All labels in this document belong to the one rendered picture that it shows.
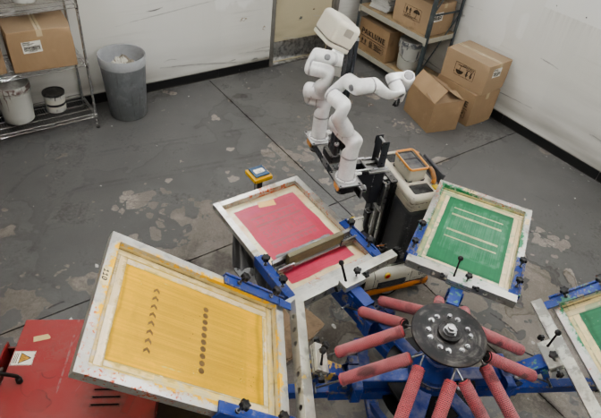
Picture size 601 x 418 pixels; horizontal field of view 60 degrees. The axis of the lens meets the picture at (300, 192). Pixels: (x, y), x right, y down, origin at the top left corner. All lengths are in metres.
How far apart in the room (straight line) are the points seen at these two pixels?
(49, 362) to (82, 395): 0.21
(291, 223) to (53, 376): 1.43
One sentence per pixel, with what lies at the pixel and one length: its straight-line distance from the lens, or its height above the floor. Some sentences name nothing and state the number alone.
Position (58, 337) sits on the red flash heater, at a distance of 2.36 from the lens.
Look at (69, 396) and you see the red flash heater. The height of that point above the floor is 1.10.
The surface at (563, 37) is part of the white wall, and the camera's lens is 5.95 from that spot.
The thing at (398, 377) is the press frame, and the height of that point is 1.02.
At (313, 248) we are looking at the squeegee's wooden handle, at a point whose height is 1.05.
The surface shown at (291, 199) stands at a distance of 3.11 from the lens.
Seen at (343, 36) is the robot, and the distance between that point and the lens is 2.68.
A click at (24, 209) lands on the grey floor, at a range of 4.75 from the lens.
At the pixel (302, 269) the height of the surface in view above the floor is 0.95.
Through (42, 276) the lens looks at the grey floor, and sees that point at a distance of 4.16.
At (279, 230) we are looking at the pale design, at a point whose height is 0.96.
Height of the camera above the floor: 2.96
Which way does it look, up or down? 39 degrees down
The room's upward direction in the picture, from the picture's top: 7 degrees clockwise
